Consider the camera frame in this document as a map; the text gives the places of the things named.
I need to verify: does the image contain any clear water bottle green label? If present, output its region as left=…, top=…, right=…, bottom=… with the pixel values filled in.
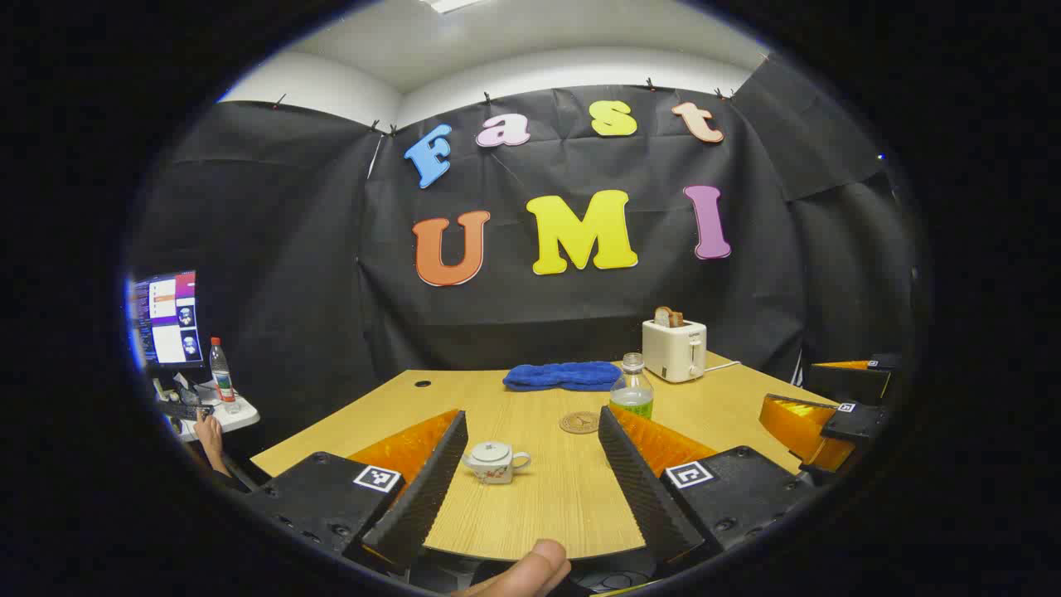
left=610, top=352, right=655, bottom=420

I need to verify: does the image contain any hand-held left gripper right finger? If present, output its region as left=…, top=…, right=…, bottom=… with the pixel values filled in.
left=597, top=405, right=817, bottom=570

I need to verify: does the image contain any computer monitor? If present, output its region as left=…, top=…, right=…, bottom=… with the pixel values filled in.
left=128, top=269, right=206, bottom=370

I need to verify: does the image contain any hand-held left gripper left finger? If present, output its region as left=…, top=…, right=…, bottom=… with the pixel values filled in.
left=245, top=409, right=469, bottom=575

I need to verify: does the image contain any white side table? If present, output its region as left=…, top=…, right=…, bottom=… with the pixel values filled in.
left=162, top=377, right=260, bottom=443

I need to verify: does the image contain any white toaster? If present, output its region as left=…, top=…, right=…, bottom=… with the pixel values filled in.
left=642, top=318, right=708, bottom=384

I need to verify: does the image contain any red-capped plastic bottle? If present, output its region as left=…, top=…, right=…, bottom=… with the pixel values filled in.
left=209, top=337, right=237, bottom=405

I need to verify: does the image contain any black backdrop cloth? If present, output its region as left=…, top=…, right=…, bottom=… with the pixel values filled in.
left=124, top=54, right=921, bottom=465

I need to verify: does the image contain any white teacup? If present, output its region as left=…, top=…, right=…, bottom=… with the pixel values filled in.
left=462, top=441, right=532, bottom=485

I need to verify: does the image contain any blue towel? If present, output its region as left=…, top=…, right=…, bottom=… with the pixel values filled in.
left=503, top=361, right=624, bottom=392

